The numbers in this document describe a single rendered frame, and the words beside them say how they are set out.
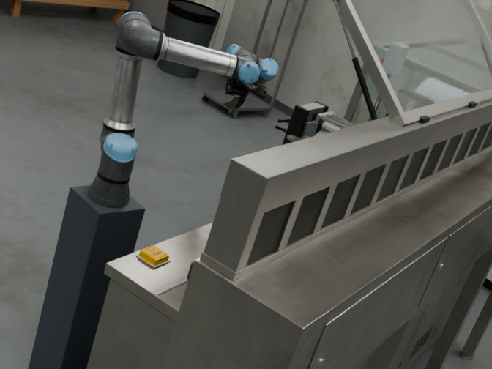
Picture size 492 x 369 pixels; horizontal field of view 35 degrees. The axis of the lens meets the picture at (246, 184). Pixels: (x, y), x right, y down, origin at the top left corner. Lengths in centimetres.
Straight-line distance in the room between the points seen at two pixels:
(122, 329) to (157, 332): 14
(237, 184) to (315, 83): 603
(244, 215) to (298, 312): 20
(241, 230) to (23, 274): 267
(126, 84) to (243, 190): 146
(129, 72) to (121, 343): 94
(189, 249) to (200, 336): 116
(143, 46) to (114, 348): 98
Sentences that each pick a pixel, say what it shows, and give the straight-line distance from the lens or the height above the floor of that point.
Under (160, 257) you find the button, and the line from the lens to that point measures 252.
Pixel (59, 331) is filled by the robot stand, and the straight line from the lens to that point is 306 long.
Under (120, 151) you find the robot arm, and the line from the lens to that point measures 272.
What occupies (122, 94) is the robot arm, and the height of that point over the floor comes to 126.
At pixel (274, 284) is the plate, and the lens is 149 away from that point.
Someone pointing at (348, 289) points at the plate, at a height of 144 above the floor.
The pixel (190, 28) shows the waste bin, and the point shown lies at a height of 50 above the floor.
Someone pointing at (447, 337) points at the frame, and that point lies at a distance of 357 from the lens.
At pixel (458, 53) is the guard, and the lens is 266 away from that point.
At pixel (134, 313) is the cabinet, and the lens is 244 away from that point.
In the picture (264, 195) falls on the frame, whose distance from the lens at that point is 138.
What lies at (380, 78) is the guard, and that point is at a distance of 199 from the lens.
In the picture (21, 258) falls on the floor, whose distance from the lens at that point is 412.
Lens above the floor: 215
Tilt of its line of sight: 22 degrees down
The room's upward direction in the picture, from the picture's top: 18 degrees clockwise
